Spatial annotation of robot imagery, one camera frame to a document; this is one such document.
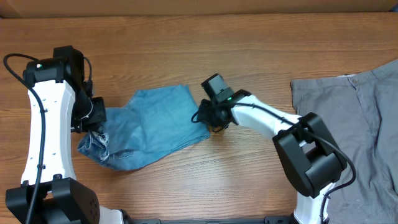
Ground light blue denim jeans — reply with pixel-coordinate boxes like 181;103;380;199
77;85;210;170

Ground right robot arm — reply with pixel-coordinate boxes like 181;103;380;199
191;90;350;223

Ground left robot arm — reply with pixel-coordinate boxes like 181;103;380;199
3;45;131;224

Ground grey trousers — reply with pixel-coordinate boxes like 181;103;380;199
291;60;397;223

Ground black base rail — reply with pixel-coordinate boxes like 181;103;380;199
129;215;298;224

